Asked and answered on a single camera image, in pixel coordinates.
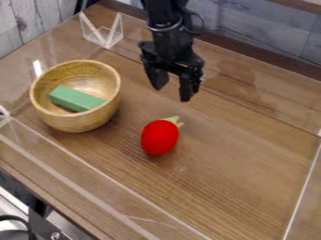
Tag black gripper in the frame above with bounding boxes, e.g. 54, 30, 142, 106
140, 22, 205, 102

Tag black cable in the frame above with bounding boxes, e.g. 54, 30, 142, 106
0, 215, 33, 240

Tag black metal stand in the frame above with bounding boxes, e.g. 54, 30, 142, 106
30, 204, 73, 240

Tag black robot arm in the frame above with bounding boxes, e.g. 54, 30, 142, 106
140, 0, 205, 102

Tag wooden bowl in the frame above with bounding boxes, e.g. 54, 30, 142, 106
30, 60, 121, 132

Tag red toy strawberry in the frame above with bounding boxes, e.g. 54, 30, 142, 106
141, 115, 185, 156

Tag green rectangular block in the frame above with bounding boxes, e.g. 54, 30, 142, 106
50, 85, 106, 113

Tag clear acrylic corner bracket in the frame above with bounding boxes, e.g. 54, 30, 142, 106
79, 12, 125, 50

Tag clear acrylic tray wall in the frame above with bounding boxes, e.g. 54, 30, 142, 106
0, 108, 212, 240

